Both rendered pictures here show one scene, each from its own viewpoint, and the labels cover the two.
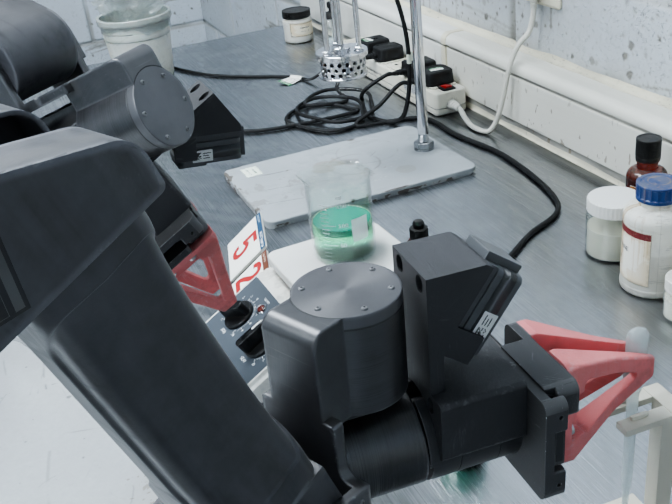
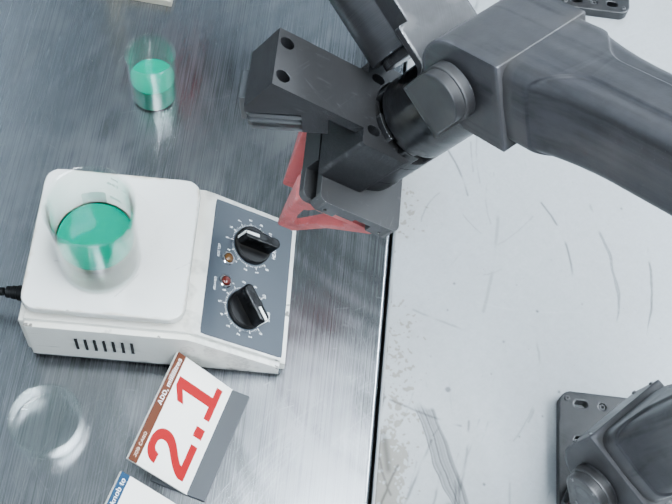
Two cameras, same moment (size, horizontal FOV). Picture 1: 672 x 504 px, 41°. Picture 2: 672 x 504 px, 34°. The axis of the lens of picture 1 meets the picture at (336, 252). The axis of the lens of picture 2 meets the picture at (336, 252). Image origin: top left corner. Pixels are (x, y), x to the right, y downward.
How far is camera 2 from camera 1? 114 cm
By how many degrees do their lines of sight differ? 89
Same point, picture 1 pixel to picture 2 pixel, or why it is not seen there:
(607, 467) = (73, 22)
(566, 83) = not seen: outside the picture
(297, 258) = (157, 281)
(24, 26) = (490, 12)
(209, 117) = (289, 46)
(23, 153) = not seen: outside the picture
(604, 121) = not seen: outside the picture
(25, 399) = (494, 416)
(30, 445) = (499, 333)
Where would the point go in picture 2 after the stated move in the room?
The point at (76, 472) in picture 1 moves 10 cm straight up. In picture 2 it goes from (464, 267) to (489, 209)
